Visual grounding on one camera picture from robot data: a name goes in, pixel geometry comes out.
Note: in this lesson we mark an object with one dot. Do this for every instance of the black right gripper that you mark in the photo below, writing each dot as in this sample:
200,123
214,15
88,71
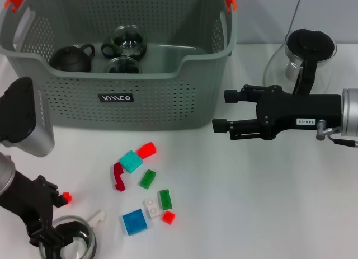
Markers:
293,113

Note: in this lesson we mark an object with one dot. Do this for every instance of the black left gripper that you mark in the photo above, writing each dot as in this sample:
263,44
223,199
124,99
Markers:
30,203

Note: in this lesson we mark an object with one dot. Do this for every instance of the small red toy brick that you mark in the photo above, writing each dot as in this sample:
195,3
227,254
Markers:
169,217
67,197

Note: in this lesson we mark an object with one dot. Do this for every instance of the grey-green perforated storage bin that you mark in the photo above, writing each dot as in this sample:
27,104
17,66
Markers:
140,108

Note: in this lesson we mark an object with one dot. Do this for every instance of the long white toy brick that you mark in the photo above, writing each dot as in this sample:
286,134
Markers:
96,216

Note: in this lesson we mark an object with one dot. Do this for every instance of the dark red curved toy piece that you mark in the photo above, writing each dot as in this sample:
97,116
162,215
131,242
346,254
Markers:
118,183

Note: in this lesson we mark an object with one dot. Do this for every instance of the blue square toy brick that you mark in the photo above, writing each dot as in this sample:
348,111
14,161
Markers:
134,222

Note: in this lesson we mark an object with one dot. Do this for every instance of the large red toy brick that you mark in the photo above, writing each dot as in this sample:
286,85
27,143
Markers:
146,150

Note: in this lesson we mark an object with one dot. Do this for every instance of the teal square toy brick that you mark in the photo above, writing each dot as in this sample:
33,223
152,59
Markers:
131,160

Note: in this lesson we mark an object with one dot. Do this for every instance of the white two-stud toy brick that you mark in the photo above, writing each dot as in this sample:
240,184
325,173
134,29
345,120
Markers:
152,208

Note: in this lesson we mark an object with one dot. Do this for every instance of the green toy brick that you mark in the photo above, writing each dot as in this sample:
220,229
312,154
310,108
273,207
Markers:
148,179
165,199

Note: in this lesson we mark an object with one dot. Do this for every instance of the dark clay teapot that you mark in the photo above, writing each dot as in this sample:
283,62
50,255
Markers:
71,60

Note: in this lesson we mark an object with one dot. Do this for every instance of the left wrist camera housing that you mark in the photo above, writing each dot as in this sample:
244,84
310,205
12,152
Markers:
19,116

